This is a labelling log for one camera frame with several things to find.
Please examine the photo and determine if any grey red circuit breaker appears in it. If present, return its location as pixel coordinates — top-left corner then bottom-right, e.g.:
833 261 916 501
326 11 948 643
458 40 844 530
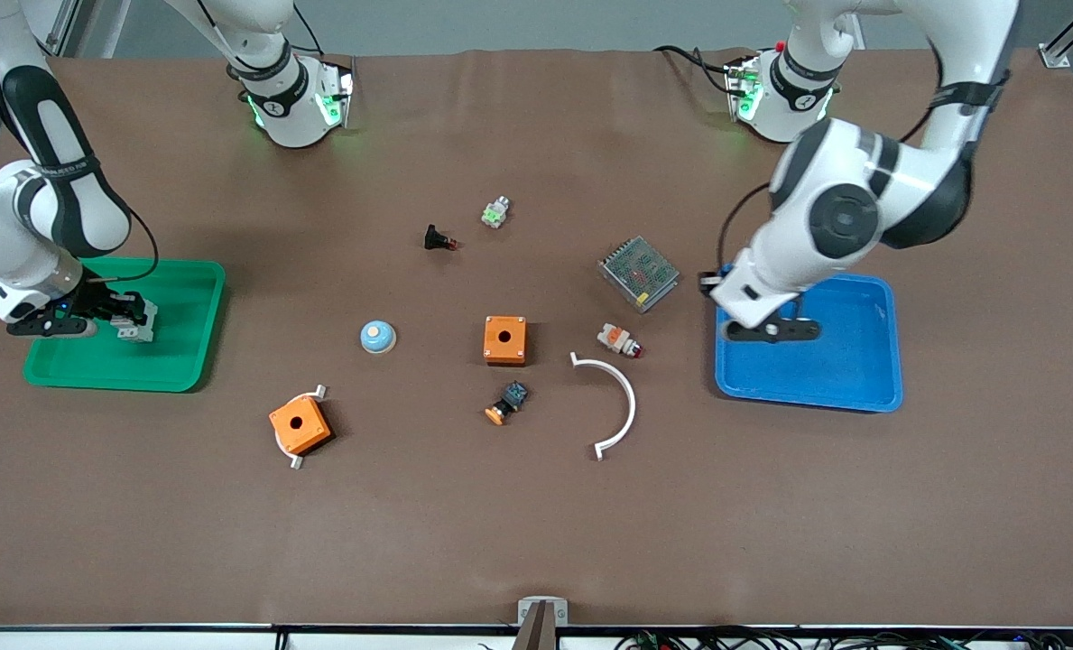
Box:
116 305 158 344

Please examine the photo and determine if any blue plastic tray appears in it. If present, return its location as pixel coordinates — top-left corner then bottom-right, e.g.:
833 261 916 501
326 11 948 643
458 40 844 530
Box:
715 274 904 413

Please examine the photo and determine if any green plastic tray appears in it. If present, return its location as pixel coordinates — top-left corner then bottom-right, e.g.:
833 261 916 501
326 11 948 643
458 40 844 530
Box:
22 256 227 394

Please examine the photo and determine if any metal mesh power supply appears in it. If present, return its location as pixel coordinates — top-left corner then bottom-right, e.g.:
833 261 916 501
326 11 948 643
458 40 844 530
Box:
597 236 681 314

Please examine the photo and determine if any red orange indicator lamp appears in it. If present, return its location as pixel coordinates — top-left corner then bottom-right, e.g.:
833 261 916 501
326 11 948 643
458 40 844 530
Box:
597 323 644 359

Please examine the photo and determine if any orange button box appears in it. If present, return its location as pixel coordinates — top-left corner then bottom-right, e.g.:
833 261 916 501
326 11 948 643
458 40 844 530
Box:
269 395 333 456
484 315 528 367

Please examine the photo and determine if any orange black push button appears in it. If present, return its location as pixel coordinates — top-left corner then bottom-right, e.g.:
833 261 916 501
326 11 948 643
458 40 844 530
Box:
485 381 530 426

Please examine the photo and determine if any brown table mat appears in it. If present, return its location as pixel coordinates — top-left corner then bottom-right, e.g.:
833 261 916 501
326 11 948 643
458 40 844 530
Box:
0 50 1073 628

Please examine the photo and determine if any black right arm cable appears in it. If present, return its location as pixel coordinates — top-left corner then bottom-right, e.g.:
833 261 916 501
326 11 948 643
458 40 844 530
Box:
0 0 161 283

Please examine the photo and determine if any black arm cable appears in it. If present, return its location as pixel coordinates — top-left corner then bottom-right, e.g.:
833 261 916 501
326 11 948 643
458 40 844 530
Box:
715 41 1013 272
0 0 161 283

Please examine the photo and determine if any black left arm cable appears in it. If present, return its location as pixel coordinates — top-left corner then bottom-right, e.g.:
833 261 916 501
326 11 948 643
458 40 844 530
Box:
715 41 1013 272

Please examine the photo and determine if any white curved plastic bracket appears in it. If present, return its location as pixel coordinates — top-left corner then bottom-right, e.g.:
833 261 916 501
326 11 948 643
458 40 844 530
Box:
569 352 637 461
276 384 328 471

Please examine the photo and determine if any black base cable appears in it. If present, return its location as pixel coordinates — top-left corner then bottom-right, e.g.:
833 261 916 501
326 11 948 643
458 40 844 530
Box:
653 43 740 96
261 0 325 57

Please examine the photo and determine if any black cable bundle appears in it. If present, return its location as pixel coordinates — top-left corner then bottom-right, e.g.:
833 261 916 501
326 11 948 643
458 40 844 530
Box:
613 626 1073 650

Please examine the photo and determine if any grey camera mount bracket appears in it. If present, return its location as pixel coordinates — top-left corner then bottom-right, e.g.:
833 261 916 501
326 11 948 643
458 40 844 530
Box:
516 596 569 650

